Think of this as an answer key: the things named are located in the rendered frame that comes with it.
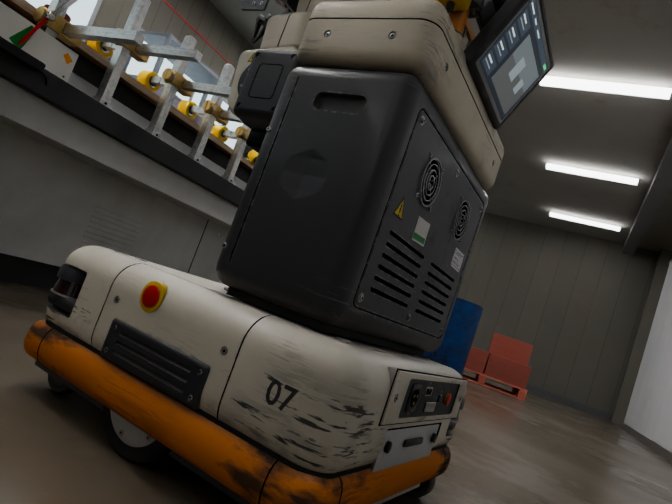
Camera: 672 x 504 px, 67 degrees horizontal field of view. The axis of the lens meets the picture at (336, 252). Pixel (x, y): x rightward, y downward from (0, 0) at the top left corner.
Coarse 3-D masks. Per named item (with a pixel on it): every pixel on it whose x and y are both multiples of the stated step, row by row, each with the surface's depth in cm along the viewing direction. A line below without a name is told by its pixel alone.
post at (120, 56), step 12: (144, 0) 179; (132, 12) 179; (144, 12) 180; (132, 24) 178; (120, 48) 177; (120, 60) 177; (108, 72) 176; (120, 72) 178; (108, 84) 176; (108, 96) 177
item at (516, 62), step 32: (480, 0) 84; (512, 0) 85; (480, 32) 87; (512, 32) 88; (544, 32) 95; (480, 64) 89; (512, 64) 95; (544, 64) 102; (480, 96) 96; (512, 96) 102
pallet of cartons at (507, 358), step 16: (496, 336) 657; (480, 352) 625; (496, 352) 653; (512, 352) 648; (528, 352) 643; (464, 368) 624; (480, 368) 622; (496, 368) 617; (512, 368) 613; (528, 368) 609; (480, 384) 616; (512, 384) 610
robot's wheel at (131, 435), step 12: (108, 408) 81; (108, 420) 80; (120, 420) 79; (108, 432) 79; (120, 432) 78; (132, 432) 77; (144, 432) 76; (120, 444) 78; (132, 444) 76; (144, 444) 75; (156, 444) 74; (132, 456) 76; (144, 456) 75; (156, 456) 74; (168, 456) 76
